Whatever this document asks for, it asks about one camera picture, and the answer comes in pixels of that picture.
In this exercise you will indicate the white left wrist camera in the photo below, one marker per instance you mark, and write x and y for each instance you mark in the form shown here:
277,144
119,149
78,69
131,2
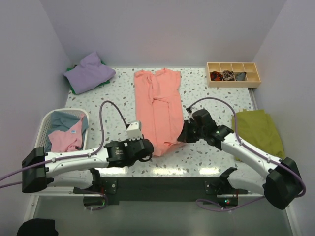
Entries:
134,131

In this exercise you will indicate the red black rolled sock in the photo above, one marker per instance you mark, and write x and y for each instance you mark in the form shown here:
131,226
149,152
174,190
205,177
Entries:
215,76

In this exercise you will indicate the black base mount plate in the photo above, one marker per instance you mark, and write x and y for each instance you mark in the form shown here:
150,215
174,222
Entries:
159,189

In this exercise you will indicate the white laundry basket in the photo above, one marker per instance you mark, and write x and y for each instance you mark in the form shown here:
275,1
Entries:
44,132

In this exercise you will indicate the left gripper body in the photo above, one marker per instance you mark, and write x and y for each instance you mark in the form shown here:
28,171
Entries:
128,142

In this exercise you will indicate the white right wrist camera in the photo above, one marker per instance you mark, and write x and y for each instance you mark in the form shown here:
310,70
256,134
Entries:
191,113

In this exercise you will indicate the salmon pink t-shirt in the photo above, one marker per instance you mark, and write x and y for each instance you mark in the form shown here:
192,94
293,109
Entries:
158,106

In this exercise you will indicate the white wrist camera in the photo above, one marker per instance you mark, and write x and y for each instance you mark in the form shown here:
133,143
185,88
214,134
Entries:
134,131
191,113

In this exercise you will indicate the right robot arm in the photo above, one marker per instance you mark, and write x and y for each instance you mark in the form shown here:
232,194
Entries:
282,180

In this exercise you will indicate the brown patterned rolled sock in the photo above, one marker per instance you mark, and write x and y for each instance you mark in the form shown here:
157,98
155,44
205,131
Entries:
228,75

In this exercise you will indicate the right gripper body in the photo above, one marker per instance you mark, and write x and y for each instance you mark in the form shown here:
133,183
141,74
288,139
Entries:
192,133

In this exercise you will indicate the folded lilac t-shirt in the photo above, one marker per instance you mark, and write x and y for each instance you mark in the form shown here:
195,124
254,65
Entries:
88,74

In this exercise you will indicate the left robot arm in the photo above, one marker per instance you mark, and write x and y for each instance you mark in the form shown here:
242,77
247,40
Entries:
39,168

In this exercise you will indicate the grey rolled sock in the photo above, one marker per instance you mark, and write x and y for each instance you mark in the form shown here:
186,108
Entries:
240,76

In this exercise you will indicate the wooden compartment tray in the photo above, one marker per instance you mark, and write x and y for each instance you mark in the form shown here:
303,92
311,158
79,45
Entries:
252,79

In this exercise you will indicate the grey blue t-shirt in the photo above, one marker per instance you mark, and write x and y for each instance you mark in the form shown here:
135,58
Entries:
66,133

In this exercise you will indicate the black object bottom left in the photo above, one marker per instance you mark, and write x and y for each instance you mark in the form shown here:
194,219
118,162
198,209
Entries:
38,227

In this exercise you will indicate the olive green t-shirt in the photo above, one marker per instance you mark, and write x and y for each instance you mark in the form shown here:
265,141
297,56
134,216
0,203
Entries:
258,129

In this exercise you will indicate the light pink t-shirt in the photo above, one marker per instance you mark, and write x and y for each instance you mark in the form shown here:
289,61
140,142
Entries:
67,141

